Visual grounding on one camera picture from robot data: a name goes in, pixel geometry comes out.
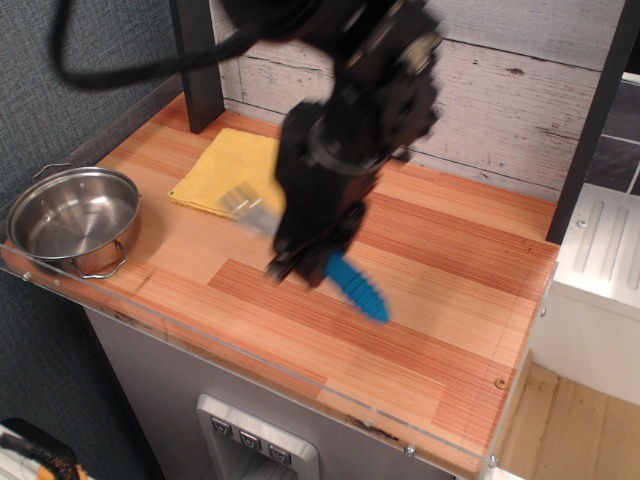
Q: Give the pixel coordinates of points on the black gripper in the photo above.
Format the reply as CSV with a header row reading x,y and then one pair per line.
x,y
327,163

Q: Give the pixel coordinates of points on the blue handled metal fork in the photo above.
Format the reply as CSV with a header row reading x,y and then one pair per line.
x,y
245,206

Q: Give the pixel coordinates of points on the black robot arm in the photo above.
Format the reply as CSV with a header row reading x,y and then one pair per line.
x,y
383,54

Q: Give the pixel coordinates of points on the yellow folded cloth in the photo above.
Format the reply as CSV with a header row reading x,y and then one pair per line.
x,y
234,158

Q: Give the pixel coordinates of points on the silver dispenser panel with buttons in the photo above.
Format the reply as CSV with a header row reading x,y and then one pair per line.
x,y
243,446

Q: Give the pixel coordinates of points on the small steel pot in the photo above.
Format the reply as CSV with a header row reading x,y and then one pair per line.
x,y
81,220

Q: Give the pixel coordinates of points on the white toy sink unit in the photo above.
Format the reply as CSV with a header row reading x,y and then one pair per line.
x,y
588,326

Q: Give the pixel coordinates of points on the black orange bag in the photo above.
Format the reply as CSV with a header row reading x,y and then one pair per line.
x,y
28,452

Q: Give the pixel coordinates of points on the dark left shelf post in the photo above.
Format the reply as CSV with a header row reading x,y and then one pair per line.
x,y
193,31

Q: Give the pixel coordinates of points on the dark shelf post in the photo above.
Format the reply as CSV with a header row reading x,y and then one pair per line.
x,y
611,75
193,31

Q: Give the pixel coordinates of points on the dark right shelf post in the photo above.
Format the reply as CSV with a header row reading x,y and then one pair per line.
x,y
611,75

